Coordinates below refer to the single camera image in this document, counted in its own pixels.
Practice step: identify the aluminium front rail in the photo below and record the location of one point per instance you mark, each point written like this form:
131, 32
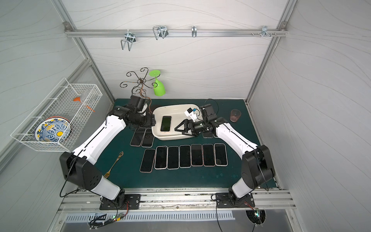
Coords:
179, 199

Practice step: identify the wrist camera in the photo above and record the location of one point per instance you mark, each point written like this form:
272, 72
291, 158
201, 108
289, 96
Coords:
137, 104
205, 113

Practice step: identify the gold fork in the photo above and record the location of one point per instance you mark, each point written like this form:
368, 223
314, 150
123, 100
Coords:
110, 170

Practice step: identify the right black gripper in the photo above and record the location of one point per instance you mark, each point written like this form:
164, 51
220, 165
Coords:
189, 126

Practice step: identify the colourful patterned plate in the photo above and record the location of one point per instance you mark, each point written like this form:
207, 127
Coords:
55, 129

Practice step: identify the black wire cup stand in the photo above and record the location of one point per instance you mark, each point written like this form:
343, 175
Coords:
148, 81

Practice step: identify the large phone pink case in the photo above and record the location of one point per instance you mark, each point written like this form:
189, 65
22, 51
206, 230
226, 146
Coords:
196, 155

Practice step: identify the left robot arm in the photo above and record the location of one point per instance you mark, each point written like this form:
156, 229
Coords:
78, 167

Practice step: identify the green plastic goblet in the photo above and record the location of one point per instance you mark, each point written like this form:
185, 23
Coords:
158, 86

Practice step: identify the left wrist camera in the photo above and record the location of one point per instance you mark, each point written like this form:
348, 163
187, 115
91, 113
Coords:
137, 104

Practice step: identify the white wire basket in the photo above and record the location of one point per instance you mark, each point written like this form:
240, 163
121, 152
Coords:
59, 103

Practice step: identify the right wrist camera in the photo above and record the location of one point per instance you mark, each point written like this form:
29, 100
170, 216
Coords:
205, 113

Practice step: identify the brown translucent cup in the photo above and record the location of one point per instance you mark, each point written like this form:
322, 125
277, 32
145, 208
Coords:
235, 115

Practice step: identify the round black puck device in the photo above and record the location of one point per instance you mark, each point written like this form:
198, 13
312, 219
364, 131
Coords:
256, 216

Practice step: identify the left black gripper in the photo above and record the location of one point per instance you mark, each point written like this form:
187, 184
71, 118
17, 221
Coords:
149, 120

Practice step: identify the small metal hook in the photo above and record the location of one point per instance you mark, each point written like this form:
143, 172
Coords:
194, 31

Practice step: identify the phone front row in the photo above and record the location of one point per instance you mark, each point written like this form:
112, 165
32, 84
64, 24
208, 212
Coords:
208, 155
161, 158

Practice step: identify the metal bracket hook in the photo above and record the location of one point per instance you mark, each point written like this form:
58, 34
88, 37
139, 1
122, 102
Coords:
264, 33

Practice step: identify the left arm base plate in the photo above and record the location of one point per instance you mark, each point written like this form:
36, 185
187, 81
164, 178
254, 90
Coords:
122, 201

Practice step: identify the white plastic storage box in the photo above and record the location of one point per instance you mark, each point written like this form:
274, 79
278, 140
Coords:
178, 115

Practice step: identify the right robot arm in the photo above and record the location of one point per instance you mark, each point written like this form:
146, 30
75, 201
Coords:
257, 166

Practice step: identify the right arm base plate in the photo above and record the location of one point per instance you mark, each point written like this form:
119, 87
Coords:
227, 200

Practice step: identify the metal double hook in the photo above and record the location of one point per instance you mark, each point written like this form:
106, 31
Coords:
129, 39

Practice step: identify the aluminium cross rail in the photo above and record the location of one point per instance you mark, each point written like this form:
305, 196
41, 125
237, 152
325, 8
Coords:
173, 33

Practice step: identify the metal clip hook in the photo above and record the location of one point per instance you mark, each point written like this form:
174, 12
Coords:
160, 32

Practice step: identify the white vent strip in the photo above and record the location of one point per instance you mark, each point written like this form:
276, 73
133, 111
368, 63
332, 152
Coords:
153, 216

